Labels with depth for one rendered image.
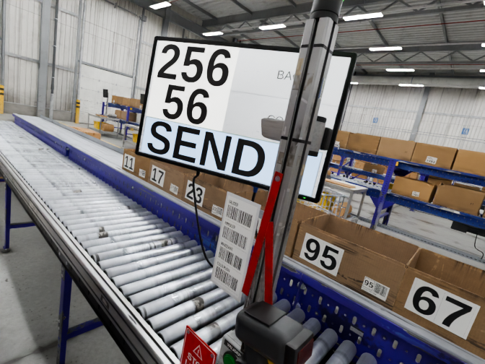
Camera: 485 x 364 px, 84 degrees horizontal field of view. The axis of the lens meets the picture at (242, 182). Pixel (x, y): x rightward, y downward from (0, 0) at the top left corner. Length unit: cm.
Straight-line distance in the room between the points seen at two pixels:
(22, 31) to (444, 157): 1640
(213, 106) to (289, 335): 48
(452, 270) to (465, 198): 398
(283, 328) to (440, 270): 95
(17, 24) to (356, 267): 1660
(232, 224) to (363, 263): 64
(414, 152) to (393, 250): 434
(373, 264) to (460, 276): 37
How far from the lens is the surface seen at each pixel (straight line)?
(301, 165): 47
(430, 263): 132
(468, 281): 133
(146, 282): 114
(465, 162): 551
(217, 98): 65
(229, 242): 54
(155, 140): 72
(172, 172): 172
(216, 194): 143
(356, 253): 107
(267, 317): 48
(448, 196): 528
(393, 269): 105
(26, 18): 1699
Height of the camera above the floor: 137
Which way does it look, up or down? 11 degrees down
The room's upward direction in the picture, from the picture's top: 11 degrees clockwise
